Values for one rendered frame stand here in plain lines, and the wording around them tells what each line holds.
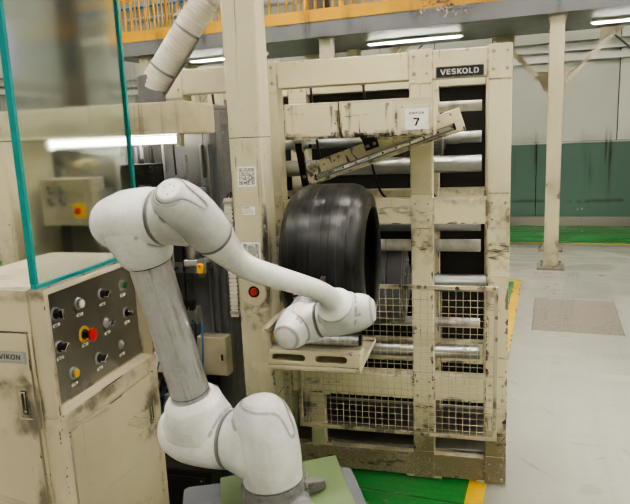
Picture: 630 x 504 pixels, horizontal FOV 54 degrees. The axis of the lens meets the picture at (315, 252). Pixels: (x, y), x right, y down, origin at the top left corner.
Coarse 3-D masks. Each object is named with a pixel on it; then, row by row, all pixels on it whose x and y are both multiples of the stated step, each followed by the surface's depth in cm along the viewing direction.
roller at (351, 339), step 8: (272, 336) 233; (336, 336) 227; (344, 336) 227; (352, 336) 226; (360, 336) 226; (320, 344) 230; (328, 344) 229; (336, 344) 228; (344, 344) 227; (352, 344) 226; (360, 344) 225
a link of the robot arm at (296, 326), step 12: (288, 312) 173; (300, 312) 172; (312, 312) 171; (276, 324) 172; (288, 324) 169; (300, 324) 169; (312, 324) 170; (276, 336) 170; (288, 336) 168; (300, 336) 169; (312, 336) 172; (288, 348) 170
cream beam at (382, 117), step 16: (432, 96) 235; (288, 112) 250; (304, 112) 248; (320, 112) 247; (336, 112) 245; (352, 112) 243; (368, 112) 242; (384, 112) 240; (400, 112) 239; (432, 112) 236; (288, 128) 251; (304, 128) 249; (320, 128) 248; (336, 128) 246; (352, 128) 244; (368, 128) 243; (384, 128) 241; (400, 128) 240; (432, 128) 237
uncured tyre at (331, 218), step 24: (312, 192) 224; (336, 192) 221; (360, 192) 224; (288, 216) 218; (312, 216) 215; (336, 216) 212; (360, 216) 215; (288, 240) 214; (312, 240) 211; (336, 240) 209; (360, 240) 212; (288, 264) 213; (312, 264) 210; (336, 264) 208; (360, 264) 212; (360, 288) 213
